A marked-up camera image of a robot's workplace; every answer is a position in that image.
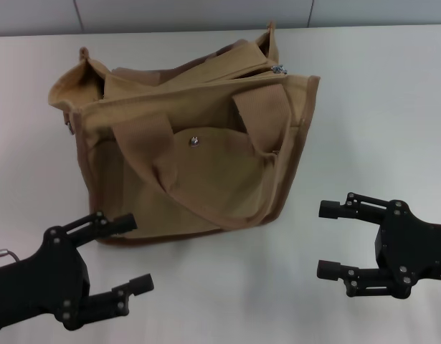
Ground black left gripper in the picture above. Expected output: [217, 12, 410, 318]
[0, 211, 156, 333]

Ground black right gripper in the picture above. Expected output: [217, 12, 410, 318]
[316, 191, 441, 300]

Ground khaki canvas food bag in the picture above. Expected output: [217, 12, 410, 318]
[47, 20, 322, 249]

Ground left gripper cable with plug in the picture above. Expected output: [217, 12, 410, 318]
[0, 244, 19, 270]

